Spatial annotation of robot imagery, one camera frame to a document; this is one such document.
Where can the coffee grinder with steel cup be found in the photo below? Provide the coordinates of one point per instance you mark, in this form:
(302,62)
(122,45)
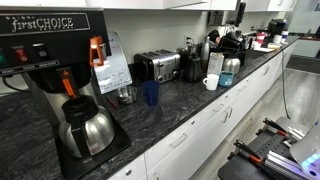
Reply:
(185,53)

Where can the white paper cup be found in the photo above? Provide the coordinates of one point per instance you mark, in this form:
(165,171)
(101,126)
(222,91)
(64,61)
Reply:
(277,39)

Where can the black orange clamp rear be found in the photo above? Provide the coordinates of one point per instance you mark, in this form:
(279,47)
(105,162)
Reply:
(269,123)

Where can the steel coffee carafe on brewer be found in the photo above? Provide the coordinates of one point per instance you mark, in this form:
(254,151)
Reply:
(87,128)

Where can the black orange clamp front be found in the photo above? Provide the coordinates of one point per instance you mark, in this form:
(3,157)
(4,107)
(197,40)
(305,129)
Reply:
(243,149)

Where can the white lower cabinet drawers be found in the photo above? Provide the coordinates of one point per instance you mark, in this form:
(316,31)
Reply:
(171,140)

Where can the black commercial coffee brewer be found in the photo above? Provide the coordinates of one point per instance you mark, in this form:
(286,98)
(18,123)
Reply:
(56,51)

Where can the white ceramic mug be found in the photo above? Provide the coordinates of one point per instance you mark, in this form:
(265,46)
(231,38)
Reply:
(211,81)

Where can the small steel bowl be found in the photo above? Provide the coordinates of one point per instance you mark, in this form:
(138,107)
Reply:
(126,94)

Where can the white overhead cabinet door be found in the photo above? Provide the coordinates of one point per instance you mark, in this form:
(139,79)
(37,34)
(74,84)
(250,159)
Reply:
(200,4)

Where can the black orange clamp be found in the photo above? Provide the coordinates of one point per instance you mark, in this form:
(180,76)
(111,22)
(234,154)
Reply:
(243,149)
(269,123)

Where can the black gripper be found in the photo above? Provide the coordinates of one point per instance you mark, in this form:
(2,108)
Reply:
(240,14)

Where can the chrome four-slot toaster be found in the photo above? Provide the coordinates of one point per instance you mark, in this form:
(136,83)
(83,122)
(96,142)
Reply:
(160,65)

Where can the teal insulated mug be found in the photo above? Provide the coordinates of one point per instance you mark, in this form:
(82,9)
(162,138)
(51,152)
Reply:
(226,78)

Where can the dark blue plastic cup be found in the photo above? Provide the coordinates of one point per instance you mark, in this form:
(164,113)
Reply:
(150,92)

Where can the steel thermal carafe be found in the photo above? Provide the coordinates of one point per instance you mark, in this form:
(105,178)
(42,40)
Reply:
(231,63)

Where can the wall power outlet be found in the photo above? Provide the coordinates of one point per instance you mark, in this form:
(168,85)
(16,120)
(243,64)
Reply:
(187,40)

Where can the steel water bottle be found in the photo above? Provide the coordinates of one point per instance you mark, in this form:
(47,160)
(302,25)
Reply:
(205,51)

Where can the black robot cart platform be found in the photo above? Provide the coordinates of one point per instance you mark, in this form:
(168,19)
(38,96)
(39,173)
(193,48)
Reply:
(295,156)

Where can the white carton box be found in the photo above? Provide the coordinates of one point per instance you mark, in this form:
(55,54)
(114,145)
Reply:
(215,63)

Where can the yellow sponge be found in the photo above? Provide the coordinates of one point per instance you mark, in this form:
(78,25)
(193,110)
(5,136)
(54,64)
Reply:
(273,46)

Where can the black gooseneck kettle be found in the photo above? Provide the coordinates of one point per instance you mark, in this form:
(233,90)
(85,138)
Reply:
(193,72)

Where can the small whiteboard with writing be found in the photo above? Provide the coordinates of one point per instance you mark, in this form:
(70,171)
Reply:
(115,72)

